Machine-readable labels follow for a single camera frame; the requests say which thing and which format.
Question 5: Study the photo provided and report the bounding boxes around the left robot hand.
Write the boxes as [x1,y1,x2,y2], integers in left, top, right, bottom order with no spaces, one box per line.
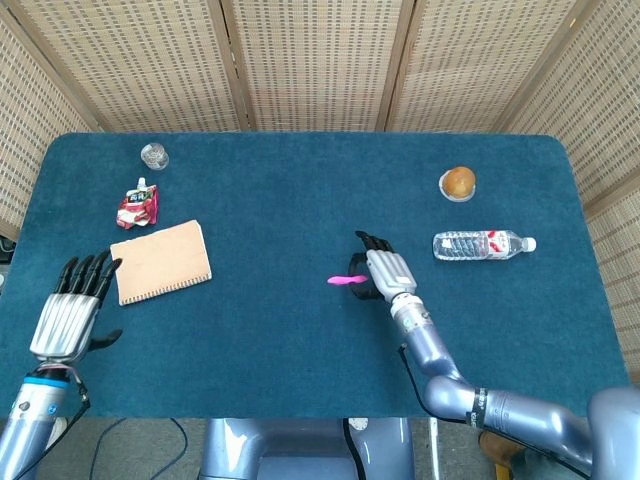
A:
[29,248,124,362]

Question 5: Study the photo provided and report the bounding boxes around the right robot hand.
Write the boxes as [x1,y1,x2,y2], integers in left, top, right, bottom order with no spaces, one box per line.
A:
[348,230,419,302]

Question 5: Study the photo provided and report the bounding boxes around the clear plastic water bottle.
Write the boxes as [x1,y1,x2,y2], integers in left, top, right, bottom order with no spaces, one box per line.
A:
[432,229,538,262]

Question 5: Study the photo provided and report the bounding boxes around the white shoe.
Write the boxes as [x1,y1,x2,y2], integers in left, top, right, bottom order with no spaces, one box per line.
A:
[47,417,69,446]

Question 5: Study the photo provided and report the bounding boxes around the bread bun on plate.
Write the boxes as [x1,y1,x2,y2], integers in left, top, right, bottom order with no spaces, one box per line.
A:
[439,166,477,203]

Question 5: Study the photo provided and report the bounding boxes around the tan spiral notebook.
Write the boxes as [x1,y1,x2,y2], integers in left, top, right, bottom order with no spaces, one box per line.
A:
[109,219,213,307]

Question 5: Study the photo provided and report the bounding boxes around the blue tablecloth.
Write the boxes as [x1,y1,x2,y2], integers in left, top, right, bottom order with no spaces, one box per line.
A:
[0,131,632,420]

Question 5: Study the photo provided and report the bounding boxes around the crumpled red drink pouch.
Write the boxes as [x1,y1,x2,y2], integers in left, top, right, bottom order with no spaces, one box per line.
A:
[115,177,160,231]

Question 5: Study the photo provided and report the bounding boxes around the white table leg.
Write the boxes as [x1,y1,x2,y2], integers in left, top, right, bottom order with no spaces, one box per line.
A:
[428,417,440,480]

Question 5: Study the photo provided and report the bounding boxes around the small clear glass cup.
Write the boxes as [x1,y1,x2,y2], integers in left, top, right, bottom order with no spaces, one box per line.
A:
[140,143,170,173]

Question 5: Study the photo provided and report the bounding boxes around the brown shoe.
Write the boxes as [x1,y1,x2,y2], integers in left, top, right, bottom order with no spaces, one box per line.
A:
[477,430,524,469]

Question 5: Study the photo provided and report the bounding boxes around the grey-blue robot torso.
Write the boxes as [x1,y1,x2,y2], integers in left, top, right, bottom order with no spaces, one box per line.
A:
[199,417,416,480]

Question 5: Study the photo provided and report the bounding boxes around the woven bamboo folding screen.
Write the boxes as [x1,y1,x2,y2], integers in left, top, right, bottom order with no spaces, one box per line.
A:
[0,0,640,386]

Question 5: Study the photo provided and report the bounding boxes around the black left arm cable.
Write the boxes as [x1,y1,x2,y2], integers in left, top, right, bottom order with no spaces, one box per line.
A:
[0,368,92,480]

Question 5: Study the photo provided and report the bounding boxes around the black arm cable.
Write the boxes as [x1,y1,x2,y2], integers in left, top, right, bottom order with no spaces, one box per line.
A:
[398,344,591,474]
[0,368,92,480]

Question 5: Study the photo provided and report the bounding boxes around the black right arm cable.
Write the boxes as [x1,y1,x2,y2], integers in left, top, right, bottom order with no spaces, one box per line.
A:
[398,344,591,474]

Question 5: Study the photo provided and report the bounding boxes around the dark floor cable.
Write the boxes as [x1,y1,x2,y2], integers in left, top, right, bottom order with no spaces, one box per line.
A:
[89,417,189,480]

